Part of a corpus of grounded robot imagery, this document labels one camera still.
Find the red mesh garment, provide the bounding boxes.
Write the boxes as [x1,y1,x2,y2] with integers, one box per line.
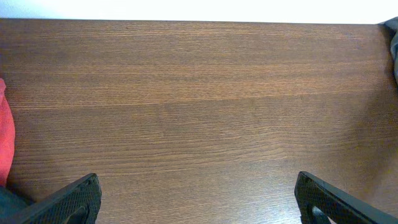
[0,79,15,187]

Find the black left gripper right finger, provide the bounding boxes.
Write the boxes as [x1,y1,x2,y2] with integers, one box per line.
[294,171,397,224]

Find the dark grey t-shirt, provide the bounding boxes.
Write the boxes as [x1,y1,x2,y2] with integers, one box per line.
[0,186,30,218]

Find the folded grey shorts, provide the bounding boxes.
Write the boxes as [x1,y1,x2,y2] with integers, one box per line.
[384,17,398,82]

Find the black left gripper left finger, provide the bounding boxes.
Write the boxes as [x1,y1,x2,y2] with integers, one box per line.
[1,173,102,224]

